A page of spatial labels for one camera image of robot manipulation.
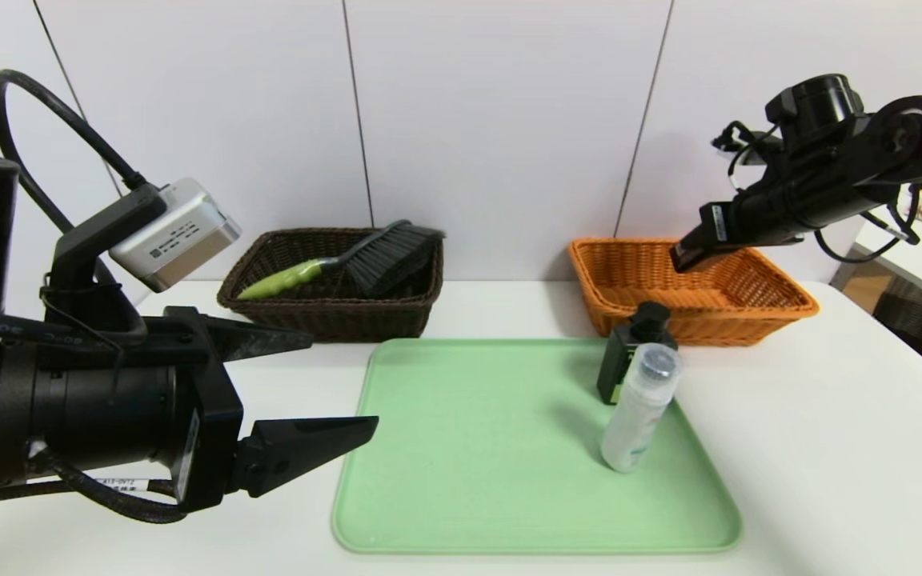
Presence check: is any smooth black left arm cable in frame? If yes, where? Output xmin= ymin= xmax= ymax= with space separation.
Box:
xmin=0 ymin=70 xmax=150 ymax=241

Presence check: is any dark green pump bottle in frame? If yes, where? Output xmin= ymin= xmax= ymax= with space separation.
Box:
xmin=595 ymin=302 xmax=678 ymax=406

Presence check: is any orange wicker basket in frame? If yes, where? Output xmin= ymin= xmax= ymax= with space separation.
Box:
xmin=567 ymin=238 xmax=820 ymax=347

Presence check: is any dark brown wicker basket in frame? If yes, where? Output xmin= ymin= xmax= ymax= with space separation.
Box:
xmin=218 ymin=228 xmax=444 ymax=343

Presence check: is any grey brush with green handle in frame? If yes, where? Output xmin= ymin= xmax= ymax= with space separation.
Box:
xmin=237 ymin=222 xmax=446 ymax=301

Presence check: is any black braided cable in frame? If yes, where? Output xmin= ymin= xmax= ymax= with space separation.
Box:
xmin=0 ymin=472 xmax=190 ymax=525

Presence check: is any white side table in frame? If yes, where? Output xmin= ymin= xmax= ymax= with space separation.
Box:
xmin=829 ymin=216 xmax=922 ymax=314

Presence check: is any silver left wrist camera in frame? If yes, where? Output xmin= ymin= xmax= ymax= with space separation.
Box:
xmin=109 ymin=178 xmax=242 ymax=293

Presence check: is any light green plastic tray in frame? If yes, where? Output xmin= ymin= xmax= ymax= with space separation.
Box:
xmin=331 ymin=338 xmax=742 ymax=554

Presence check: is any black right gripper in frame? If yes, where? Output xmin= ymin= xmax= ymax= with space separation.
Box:
xmin=669 ymin=177 xmax=806 ymax=274

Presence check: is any white bottle with clear cap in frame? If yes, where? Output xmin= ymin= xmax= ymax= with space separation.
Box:
xmin=601 ymin=344 xmax=684 ymax=473

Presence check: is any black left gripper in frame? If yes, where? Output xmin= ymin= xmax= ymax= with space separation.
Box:
xmin=32 ymin=306 xmax=380 ymax=514

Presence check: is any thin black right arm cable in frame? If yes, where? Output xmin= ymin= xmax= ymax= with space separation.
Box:
xmin=813 ymin=180 xmax=922 ymax=265

